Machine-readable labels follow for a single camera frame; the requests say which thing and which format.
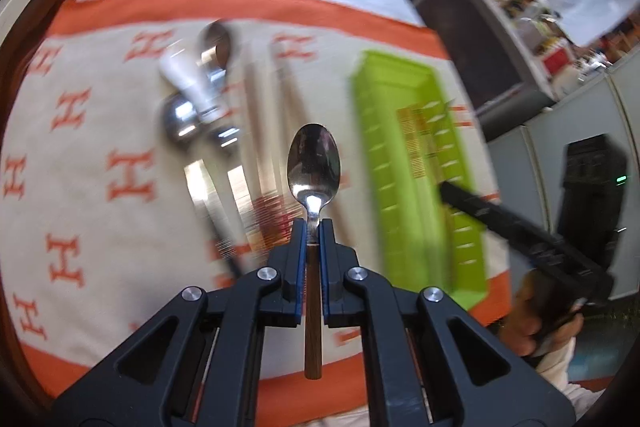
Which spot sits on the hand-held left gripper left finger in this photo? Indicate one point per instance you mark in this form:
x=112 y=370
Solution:
x=301 y=257

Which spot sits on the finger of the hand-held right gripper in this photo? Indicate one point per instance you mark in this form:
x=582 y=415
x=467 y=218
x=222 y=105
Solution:
x=490 y=214

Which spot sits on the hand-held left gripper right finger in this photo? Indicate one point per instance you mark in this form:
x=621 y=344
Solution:
x=324 y=257

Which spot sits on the green plastic tray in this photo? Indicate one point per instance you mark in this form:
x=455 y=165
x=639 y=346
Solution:
x=395 y=147

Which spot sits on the pile of assorted chopsticks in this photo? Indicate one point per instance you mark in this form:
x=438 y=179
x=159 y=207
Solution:
x=252 y=107

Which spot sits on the person's right forearm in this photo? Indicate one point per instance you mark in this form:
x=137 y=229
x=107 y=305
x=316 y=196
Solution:
x=565 y=372

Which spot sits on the person's right hand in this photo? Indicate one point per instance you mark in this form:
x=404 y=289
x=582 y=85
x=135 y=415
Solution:
x=517 y=317

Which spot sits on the grey cabinet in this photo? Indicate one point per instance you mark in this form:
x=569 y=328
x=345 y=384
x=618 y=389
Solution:
x=540 y=147

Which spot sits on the clutter of jars and containers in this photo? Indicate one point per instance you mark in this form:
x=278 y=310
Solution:
x=555 y=57

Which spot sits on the orange and beige printed blanket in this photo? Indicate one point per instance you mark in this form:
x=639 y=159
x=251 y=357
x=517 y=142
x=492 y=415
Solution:
x=100 y=217

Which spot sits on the white ceramic spoon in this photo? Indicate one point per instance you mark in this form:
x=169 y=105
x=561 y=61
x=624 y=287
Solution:
x=192 y=82

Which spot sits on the large metal spoon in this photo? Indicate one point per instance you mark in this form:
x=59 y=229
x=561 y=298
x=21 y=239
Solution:
x=216 y=38

